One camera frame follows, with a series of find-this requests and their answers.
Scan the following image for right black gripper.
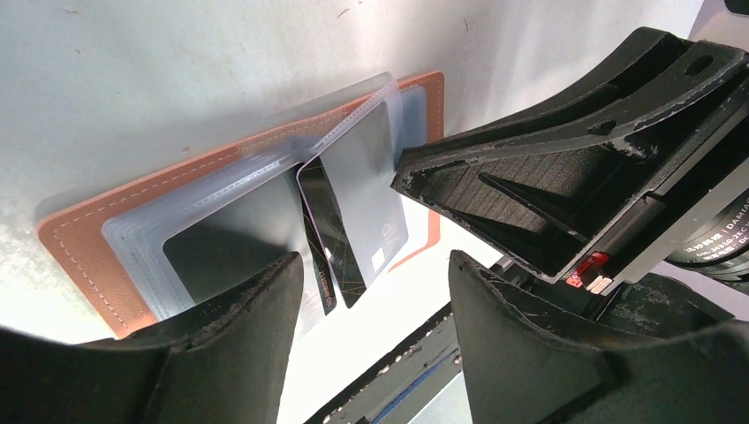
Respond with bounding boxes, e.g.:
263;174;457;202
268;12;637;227
392;27;748;328

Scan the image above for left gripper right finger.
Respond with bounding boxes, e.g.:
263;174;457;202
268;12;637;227
449;250;748;423

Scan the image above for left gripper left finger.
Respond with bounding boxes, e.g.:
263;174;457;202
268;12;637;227
1;253;304;423

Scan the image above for dark grey credit card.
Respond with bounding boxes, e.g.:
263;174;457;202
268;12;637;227
297;102;409;308

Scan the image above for brown leather card holder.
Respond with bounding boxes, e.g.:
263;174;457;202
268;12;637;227
38;72;444;338

